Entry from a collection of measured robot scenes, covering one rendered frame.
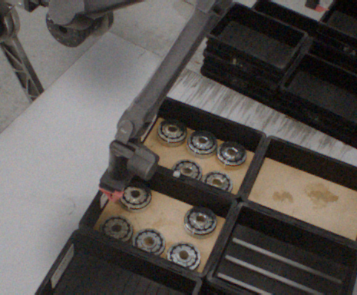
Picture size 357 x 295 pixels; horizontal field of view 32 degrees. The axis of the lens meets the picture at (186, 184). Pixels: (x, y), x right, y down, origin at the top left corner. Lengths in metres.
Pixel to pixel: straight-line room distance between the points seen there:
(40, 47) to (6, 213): 1.74
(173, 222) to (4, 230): 0.56
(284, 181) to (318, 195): 0.12
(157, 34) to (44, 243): 2.03
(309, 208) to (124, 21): 2.15
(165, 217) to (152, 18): 2.15
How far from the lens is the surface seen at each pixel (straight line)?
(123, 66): 2.61
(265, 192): 2.10
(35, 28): 3.87
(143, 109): 1.55
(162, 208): 2.01
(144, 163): 1.57
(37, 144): 2.34
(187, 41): 1.53
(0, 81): 3.57
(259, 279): 1.93
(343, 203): 2.16
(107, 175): 1.67
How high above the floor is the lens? 2.49
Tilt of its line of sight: 53 degrees down
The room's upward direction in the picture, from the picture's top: 10 degrees clockwise
